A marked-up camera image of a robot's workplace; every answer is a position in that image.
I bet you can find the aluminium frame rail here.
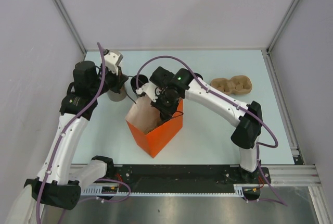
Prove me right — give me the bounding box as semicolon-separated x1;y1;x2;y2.
265;165;321;186

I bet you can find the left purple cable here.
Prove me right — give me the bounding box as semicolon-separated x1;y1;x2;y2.
35;42;108;221

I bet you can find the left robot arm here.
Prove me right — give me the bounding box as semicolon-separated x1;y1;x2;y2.
24;61;128;210

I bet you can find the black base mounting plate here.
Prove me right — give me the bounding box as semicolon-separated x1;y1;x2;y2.
104;165;271;189

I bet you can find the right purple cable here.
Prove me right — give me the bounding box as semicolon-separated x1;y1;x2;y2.
135;55;278;148

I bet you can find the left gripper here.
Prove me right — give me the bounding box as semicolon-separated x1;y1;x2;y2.
90;63;128;97

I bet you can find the white cable duct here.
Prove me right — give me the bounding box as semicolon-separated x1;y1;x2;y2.
81;184;259;197

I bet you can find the black smooth coffee cup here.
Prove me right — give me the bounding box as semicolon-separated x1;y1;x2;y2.
130;74;149;97

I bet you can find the grey straw holder cup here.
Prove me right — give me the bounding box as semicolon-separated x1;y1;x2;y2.
107;85;127;102

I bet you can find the purple cable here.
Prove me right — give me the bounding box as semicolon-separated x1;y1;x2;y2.
35;42;108;221
135;55;278;148

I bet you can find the orange paper bag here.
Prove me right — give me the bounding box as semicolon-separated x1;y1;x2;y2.
125;96;183;158

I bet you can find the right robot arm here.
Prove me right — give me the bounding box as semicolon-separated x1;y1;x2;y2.
148;67;262;183

